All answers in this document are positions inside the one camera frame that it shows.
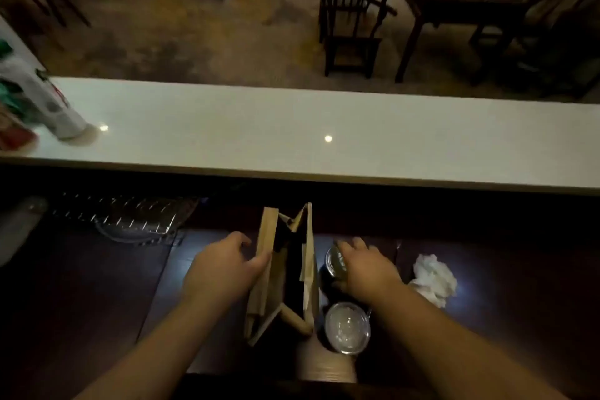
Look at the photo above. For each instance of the person's left hand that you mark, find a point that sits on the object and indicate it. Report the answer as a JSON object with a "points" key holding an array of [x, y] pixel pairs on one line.
{"points": [[218, 273]]}

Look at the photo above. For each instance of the person's right hand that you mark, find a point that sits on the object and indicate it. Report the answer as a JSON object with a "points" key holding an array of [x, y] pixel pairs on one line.
{"points": [[370, 273]]}

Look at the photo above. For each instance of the person's right fingers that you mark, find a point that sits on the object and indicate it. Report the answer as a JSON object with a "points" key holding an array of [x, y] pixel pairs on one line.
{"points": [[357, 248]]}

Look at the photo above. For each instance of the person's left thumb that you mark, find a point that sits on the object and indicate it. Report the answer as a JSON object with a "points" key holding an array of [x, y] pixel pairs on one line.
{"points": [[260, 263]]}

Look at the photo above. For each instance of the dark drink cup clear lid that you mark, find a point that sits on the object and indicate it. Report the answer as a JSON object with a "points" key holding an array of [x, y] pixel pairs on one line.
{"points": [[347, 328], [333, 260]]}

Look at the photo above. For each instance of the brown paper bag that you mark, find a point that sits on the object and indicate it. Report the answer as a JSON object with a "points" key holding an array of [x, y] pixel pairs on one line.
{"points": [[307, 273]]}

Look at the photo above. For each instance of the person's left forearm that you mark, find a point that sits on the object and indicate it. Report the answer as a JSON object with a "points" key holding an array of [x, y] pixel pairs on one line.
{"points": [[154, 353]]}

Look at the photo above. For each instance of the person's right forearm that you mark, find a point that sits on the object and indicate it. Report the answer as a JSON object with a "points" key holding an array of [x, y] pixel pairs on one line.
{"points": [[450, 348]]}

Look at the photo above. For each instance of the white crumpled tissue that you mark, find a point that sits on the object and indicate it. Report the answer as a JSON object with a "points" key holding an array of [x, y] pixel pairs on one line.
{"points": [[433, 278]]}

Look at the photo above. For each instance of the clear glass plate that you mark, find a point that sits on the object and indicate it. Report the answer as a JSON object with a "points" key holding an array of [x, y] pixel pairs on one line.
{"points": [[136, 234]]}

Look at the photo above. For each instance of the dark wooden slat-back chair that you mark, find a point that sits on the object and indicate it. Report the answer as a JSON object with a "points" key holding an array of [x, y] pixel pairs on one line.
{"points": [[349, 15]]}

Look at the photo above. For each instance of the white plastic container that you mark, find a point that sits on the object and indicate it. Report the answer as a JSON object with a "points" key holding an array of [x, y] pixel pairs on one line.
{"points": [[16, 231]]}

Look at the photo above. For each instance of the white printed bottle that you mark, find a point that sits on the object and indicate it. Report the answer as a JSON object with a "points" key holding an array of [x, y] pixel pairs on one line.
{"points": [[44, 102]]}

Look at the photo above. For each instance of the colourful snack packets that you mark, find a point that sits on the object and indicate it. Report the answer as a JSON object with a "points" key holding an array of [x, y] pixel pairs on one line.
{"points": [[11, 130]]}

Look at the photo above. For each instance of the dark wooden round-back chair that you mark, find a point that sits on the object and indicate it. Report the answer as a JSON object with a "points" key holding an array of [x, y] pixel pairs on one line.
{"points": [[548, 15]]}

